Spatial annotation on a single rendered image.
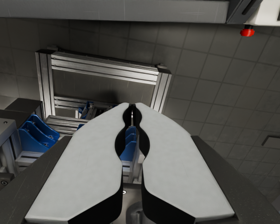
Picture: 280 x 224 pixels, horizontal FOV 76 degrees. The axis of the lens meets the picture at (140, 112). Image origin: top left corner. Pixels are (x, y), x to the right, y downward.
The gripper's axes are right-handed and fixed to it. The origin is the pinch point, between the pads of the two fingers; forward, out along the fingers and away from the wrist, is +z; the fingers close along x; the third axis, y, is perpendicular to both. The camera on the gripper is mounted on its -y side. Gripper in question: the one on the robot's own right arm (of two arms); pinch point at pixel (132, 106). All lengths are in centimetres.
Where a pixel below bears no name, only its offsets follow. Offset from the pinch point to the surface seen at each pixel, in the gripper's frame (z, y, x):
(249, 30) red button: 43, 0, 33
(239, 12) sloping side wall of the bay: 27.5, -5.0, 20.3
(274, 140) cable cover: 122, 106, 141
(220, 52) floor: 124, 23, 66
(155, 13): 29.4, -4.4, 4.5
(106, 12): 29.4, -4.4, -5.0
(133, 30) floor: 124, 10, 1
